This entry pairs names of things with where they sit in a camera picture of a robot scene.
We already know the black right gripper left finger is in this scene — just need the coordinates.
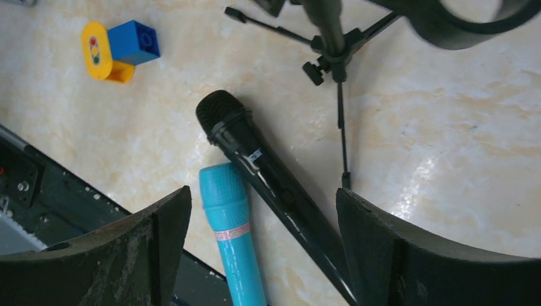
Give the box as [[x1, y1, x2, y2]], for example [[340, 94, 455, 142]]
[[1, 186, 192, 305]]

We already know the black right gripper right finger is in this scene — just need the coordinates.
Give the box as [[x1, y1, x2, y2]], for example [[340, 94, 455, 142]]
[[336, 189, 540, 305]]

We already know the teal blue microphone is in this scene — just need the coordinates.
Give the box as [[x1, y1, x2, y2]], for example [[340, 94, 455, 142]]
[[199, 163, 267, 305]]

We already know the black tripod microphone stand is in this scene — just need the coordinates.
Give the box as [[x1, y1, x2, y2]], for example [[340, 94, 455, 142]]
[[224, 0, 541, 189]]

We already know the black orange-tipped microphone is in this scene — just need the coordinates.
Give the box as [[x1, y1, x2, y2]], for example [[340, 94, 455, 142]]
[[196, 90, 357, 305]]

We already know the yellow traffic light toy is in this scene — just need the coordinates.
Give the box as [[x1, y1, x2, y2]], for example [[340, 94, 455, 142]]
[[80, 22, 135, 84]]

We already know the blue toy block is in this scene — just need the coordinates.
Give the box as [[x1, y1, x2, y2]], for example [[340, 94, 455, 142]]
[[107, 20, 161, 66]]

